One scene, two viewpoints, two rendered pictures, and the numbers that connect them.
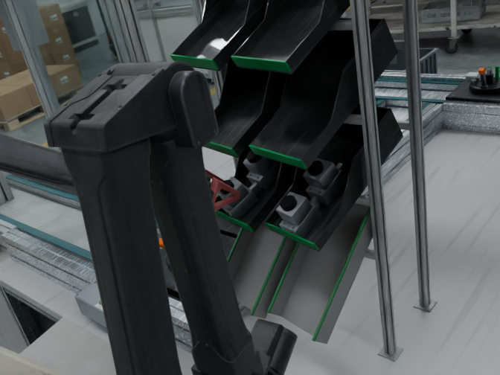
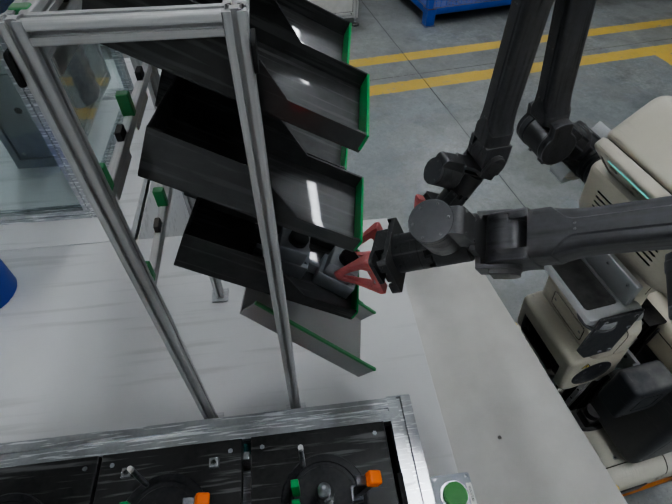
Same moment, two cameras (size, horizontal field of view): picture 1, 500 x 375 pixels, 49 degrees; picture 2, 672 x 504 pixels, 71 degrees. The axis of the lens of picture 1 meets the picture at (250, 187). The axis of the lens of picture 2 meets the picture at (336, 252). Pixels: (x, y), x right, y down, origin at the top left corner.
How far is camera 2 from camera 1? 139 cm
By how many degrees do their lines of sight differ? 98
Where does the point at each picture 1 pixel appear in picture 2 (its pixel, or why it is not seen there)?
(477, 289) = (182, 274)
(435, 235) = (99, 339)
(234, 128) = (319, 202)
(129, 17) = not seen: outside the picture
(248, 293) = (350, 342)
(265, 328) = (448, 156)
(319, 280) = not seen: hidden behind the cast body
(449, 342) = not seen: hidden behind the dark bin
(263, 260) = (322, 326)
